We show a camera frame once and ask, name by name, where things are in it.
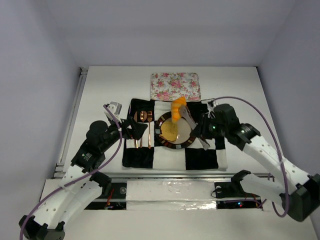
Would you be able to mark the copper fork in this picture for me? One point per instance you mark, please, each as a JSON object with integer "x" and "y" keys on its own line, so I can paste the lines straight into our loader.
{"x": 149, "y": 119}

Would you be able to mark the copper spoon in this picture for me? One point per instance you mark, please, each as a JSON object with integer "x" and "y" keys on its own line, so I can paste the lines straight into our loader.
{"x": 143, "y": 118}

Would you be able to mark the dark rimmed ceramic plate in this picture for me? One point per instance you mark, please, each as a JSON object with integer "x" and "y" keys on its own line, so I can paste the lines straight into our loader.
{"x": 183, "y": 139}

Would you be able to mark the black white checkered cloth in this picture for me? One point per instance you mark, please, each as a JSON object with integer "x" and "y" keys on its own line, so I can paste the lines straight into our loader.
{"x": 161, "y": 158}

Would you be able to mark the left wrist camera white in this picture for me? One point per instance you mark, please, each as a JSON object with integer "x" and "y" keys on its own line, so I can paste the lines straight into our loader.
{"x": 113, "y": 108}

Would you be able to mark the brown bread slice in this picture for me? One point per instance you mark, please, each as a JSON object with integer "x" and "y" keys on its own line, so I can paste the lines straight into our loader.
{"x": 169, "y": 131}

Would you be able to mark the copper knife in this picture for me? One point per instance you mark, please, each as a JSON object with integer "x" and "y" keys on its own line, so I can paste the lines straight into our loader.
{"x": 136, "y": 143}

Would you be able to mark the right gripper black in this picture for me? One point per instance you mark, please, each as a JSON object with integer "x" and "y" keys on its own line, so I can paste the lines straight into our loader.
{"x": 202, "y": 128}

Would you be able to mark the floral tray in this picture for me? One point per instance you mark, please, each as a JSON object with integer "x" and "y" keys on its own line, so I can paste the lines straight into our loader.
{"x": 169, "y": 86}

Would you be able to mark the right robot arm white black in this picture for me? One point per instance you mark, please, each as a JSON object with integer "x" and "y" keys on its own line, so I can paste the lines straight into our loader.
{"x": 297, "y": 191}

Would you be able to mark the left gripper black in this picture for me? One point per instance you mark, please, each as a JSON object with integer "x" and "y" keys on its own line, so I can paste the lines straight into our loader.
{"x": 127, "y": 127}

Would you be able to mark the orange striped croissant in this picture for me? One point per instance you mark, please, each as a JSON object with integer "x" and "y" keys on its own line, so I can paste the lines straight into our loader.
{"x": 175, "y": 108}

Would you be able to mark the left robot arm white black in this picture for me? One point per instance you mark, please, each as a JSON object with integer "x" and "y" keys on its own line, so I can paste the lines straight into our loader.
{"x": 82, "y": 183}

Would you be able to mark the steel tongs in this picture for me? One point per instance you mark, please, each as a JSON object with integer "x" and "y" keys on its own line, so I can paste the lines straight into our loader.
{"x": 185, "y": 113}

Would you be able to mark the aluminium rail frame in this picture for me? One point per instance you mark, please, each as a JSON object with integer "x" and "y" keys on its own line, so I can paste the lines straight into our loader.
{"x": 238, "y": 86}

